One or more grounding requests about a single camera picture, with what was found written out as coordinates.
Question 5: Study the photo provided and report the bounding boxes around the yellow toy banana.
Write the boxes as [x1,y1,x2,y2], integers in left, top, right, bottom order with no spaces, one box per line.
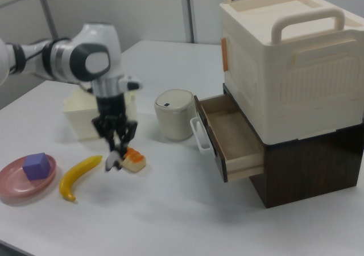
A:
[59,155,103,202]

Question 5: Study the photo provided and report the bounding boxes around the dark brown wooden cabinet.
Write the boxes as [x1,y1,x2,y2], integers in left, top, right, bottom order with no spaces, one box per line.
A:
[221,84,364,209]

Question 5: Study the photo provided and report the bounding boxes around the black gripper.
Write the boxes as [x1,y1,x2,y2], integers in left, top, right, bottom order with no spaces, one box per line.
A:
[91,92,139,173]

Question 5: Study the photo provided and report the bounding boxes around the cream plastic storage box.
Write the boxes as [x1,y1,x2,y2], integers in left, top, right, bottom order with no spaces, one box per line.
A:
[218,0,364,144]

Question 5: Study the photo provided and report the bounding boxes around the cream plastic open bin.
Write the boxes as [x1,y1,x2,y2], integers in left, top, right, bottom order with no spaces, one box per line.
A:
[62,88,137,142]

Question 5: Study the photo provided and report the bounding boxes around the white drawer handle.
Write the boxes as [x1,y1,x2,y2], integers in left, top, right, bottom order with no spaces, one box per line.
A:
[189,116,213,155]

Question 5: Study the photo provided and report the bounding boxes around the purple cube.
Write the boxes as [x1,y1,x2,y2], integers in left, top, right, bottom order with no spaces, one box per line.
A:
[22,152,51,180]

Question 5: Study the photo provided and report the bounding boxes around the small cream lidded trash can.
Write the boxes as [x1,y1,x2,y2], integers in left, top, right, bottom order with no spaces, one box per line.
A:
[154,89,197,142]

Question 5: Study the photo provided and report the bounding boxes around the pink plastic plate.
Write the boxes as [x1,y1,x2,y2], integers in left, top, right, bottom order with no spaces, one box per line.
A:
[0,154,57,203]

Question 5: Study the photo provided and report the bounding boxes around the orange glazed bread toy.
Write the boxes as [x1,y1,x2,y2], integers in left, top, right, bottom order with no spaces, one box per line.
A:
[121,147,147,174]

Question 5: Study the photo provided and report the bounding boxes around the wooden drawer dark front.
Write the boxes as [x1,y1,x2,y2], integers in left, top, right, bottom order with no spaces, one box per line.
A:
[193,94,266,183]

